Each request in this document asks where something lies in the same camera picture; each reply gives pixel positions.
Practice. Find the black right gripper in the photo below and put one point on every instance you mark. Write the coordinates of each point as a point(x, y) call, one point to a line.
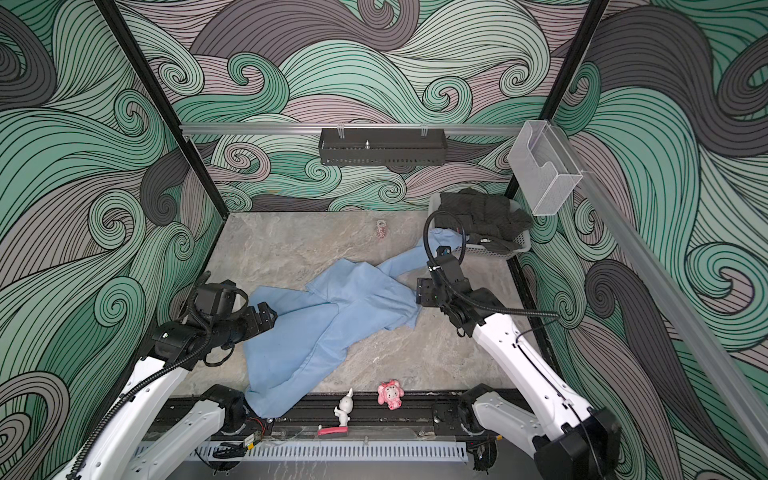
point(425, 291)

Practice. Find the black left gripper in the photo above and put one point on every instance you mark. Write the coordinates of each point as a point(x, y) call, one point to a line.
point(255, 324)

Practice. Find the light blue long sleeve shirt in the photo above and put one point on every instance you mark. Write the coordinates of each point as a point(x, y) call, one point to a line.
point(343, 305)

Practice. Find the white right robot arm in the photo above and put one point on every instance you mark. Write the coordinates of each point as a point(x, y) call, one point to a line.
point(560, 430)

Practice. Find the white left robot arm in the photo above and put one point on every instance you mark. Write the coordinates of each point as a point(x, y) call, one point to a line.
point(214, 315)

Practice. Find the white plastic laundry basket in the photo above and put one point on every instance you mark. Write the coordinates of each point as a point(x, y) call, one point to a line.
point(480, 231)

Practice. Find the dark grey folded shirt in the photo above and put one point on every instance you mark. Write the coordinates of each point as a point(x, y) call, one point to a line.
point(483, 219)

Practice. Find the pink pig toy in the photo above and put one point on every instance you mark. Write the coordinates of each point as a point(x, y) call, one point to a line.
point(390, 394)

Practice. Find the small pink patterned cup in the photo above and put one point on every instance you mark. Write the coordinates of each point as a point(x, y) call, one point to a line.
point(381, 229)

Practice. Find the white figurine toy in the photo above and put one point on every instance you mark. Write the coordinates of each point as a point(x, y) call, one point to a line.
point(344, 408)

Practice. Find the pink flat stick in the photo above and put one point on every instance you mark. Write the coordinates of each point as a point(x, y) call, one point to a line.
point(332, 432)

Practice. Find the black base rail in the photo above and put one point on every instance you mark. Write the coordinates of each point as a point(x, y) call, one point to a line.
point(439, 413)

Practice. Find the clear plastic wall bin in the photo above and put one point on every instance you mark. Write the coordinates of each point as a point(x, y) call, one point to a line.
point(545, 165)

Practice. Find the white slotted cable duct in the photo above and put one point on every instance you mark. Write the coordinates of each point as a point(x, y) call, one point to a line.
point(357, 451)

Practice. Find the black corner frame post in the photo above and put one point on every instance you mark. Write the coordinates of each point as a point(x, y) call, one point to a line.
point(131, 49)

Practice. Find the aluminium back rail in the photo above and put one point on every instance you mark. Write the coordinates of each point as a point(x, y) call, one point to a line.
point(276, 128)

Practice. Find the aluminium rail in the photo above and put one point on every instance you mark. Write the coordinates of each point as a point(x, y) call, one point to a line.
point(276, 128)
point(614, 204)

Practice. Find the black perforated wall tray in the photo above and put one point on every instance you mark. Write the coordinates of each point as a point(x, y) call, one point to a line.
point(399, 147)

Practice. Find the aluminium right rail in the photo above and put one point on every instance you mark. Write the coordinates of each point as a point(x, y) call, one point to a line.
point(614, 204)

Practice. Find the black right corner post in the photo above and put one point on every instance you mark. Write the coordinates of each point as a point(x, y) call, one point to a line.
point(569, 28)

